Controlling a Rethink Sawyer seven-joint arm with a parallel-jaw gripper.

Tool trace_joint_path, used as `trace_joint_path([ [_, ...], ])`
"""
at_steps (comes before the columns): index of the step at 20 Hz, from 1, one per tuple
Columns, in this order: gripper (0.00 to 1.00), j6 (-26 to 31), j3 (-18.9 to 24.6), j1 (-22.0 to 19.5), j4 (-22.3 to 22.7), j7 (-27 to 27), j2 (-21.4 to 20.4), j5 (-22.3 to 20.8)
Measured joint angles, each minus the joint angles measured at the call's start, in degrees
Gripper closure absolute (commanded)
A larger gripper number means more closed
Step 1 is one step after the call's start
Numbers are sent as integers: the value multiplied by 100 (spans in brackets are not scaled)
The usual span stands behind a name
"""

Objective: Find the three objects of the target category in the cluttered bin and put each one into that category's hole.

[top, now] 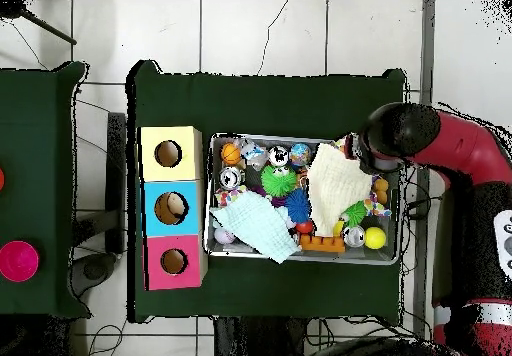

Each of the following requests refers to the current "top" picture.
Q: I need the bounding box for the blue spiky ball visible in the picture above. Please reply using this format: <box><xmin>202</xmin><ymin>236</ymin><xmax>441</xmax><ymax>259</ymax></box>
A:
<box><xmin>286</xmin><ymin>189</ymin><xmax>313</xmax><ymax>224</ymax></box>

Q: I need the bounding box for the pink disc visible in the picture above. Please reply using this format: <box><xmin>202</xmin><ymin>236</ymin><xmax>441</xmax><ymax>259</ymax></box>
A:
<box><xmin>0</xmin><ymin>240</ymin><xmax>41</xmax><ymax>284</ymax></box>

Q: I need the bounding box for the plain yellow ball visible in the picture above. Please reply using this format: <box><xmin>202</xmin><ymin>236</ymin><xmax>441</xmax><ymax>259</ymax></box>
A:
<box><xmin>363</xmin><ymin>226</ymin><xmax>388</xmax><ymax>251</ymax></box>

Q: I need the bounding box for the small white ball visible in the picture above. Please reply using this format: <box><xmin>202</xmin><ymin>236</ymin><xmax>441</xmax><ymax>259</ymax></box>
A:
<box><xmin>214</xmin><ymin>227</ymin><xmax>237</xmax><ymax>247</ymax></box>

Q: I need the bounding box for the silver can with closed top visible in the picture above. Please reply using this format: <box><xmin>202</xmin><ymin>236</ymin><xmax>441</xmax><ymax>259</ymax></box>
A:
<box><xmin>219</xmin><ymin>166</ymin><xmax>244</xmax><ymax>190</ymax></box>

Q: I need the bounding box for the silver can with open top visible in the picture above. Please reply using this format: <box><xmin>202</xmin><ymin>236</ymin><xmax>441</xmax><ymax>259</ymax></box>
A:
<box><xmin>267</xmin><ymin>145</ymin><xmax>290</xmax><ymax>169</ymax></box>

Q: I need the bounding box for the cream yellow cloth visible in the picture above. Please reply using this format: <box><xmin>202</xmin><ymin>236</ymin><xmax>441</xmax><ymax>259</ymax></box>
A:
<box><xmin>306</xmin><ymin>143</ymin><xmax>375</xmax><ymax>237</ymax></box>

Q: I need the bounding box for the globe print ball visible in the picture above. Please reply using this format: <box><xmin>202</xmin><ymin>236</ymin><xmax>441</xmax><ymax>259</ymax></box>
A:
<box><xmin>289</xmin><ymin>143</ymin><xmax>313</xmax><ymax>166</ymax></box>

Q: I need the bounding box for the wooden box with three holes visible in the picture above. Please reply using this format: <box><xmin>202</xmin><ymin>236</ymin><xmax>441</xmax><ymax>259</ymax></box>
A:
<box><xmin>140</xmin><ymin>126</ymin><xmax>209</xmax><ymax>292</ymax></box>

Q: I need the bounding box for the orange toy brick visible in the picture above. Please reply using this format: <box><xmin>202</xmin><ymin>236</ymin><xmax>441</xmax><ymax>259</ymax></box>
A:
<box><xmin>299</xmin><ymin>234</ymin><xmax>347</xmax><ymax>255</ymax></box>

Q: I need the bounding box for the crushed clear plastic bottle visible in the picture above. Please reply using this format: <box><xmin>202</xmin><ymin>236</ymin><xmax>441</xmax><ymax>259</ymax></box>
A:
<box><xmin>241</xmin><ymin>140</ymin><xmax>270</xmax><ymax>169</ymax></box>

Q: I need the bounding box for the green fuzzy toy with eyes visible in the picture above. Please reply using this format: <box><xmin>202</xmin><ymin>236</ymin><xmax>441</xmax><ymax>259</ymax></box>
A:
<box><xmin>261</xmin><ymin>165</ymin><xmax>299</xmax><ymax>200</ymax></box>

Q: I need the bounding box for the mint green cloth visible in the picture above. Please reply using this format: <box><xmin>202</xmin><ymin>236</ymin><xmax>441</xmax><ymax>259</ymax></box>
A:
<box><xmin>211</xmin><ymin>190</ymin><xmax>303</xmax><ymax>264</ymax></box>

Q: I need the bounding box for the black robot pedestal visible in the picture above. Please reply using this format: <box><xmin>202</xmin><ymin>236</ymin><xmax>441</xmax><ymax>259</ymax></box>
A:
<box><xmin>214</xmin><ymin>315</ymin><xmax>321</xmax><ymax>356</ymax></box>

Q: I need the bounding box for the clear mesh bin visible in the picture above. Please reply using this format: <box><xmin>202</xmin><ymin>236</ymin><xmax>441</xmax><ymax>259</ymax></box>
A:
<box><xmin>206</xmin><ymin>134</ymin><xmax>404</xmax><ymax>266</ymax></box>

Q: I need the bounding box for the side table with green cloth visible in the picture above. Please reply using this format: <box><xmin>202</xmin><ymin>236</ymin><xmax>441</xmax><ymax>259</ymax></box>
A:
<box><xmin>0</xmin><ymin>61</ymin><xmax>89</xmax><ymax>319</ymax></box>

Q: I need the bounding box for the black tripod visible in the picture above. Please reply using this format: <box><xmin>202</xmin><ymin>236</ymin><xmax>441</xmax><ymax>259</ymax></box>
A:
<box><xmin>0</xmin><ymin>0</ymin><xmax>79</xmax><ymax>47</ymax></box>

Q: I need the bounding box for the green spiky ball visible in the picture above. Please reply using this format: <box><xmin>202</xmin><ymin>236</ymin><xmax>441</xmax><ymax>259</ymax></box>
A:
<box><xmin>345</xmin><ymin>201</ymin><xmax>369</xmax><ymax>228</ymax></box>

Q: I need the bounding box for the orange plush toy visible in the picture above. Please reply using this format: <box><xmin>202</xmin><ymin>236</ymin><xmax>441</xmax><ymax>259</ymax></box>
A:
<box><xmin>372</xmin><ymin>176</ymin><xmax>391</xmax><ymax>205</ymax></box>

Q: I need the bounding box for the small orange basketball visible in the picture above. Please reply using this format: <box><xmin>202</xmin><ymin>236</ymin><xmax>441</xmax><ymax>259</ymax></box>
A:
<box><xmin>220</xmin><ymin>142</ymin><xmax>244</xmax><ymax>166</ymax></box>

